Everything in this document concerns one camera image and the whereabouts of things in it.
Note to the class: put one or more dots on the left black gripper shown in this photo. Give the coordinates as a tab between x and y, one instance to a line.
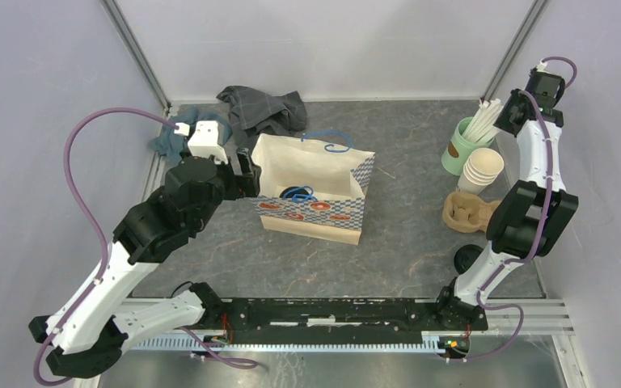
245	185

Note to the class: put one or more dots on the printed paper takeout bag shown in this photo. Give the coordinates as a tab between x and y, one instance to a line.
338	174

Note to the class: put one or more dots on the black plastic cup lid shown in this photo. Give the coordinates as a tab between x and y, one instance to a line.
298	194

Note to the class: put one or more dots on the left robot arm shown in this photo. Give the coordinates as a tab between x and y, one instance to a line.
89	334

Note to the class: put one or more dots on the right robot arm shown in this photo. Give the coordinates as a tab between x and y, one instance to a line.
534	213

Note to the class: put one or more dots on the dark grey cloth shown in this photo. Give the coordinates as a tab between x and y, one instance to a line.
253	112

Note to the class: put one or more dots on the teal crumpled cloth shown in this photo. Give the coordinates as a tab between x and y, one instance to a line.
171	145

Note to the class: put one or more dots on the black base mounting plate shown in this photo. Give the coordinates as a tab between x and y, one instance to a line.
335	321

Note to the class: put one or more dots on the green straw holder cup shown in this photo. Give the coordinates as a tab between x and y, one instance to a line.
459	149

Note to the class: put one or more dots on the brown cardboard cup carrier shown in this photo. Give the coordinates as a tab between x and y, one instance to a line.
467	213

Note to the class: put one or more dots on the black plastic lid on table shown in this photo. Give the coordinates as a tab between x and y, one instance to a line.
465	257

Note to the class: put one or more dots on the stack of paper cups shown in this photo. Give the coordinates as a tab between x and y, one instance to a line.
480	170

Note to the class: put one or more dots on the white wrapped straws bundle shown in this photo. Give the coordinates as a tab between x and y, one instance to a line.
481	128

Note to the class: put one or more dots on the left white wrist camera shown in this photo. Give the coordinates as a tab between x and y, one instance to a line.
207	141

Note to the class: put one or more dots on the aluminium cable rail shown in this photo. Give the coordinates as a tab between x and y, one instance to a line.
179	341

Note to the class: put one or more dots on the left corner metal post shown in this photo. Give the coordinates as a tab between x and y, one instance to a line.
134	48

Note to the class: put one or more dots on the corner metal post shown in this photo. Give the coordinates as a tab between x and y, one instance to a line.
534	13
134	48

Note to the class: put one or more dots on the right corner metal post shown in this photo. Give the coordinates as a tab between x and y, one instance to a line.
534	13

